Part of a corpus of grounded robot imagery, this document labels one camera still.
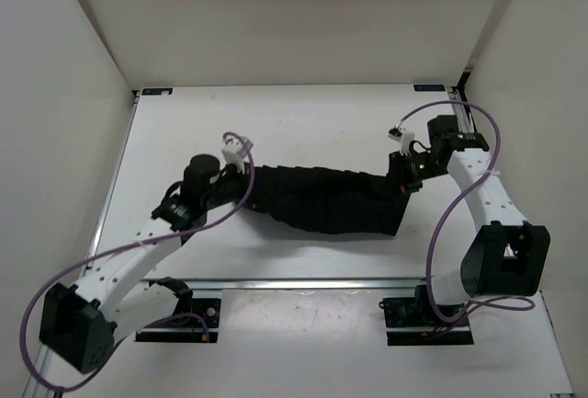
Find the aluminium right side rail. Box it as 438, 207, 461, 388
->
447, 86, 478, 132

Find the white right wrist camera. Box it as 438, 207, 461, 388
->
388, 126, 414, 155

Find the blue label right corner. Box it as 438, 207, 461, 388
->
413, 84, 446, 93

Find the black pleated skirt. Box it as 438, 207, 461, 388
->
245, 165, 410, 236

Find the blue label left corner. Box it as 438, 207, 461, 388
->
141, 87, 174, 96

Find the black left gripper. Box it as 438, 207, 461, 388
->
202, 160, 275, 210

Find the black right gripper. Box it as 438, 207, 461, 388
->
378, 150, 449, 199

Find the aluminium front rail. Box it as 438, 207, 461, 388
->
86, 278, 428, 291

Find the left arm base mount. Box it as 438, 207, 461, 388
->
135, 278, 221, 344

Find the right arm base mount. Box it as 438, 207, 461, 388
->
379, 285, 474, 347

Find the blue label corner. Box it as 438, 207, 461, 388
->
413, 84, 446, 93
141, 87, 174, 96

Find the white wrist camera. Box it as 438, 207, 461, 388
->
388, 126, 414, 155
221, 135, 254, 174

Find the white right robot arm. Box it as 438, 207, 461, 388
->
389, 115, 550, 324

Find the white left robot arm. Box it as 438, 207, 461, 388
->
40, 151, 254, 374

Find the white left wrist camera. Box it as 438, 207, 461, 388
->
221, 135, 254, 174

